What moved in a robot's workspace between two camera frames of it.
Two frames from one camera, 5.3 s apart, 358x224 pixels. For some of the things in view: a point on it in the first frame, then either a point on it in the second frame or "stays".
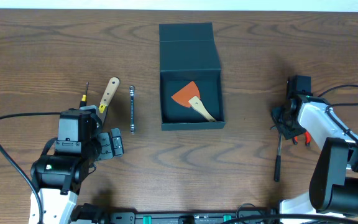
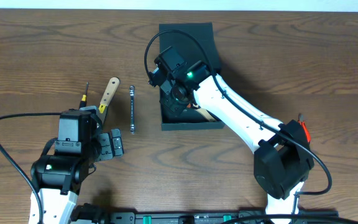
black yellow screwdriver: (83, 102) stays
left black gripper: (105, 146) stays
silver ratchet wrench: (132, 129) stays
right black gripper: (276, 113) to (167, 103)
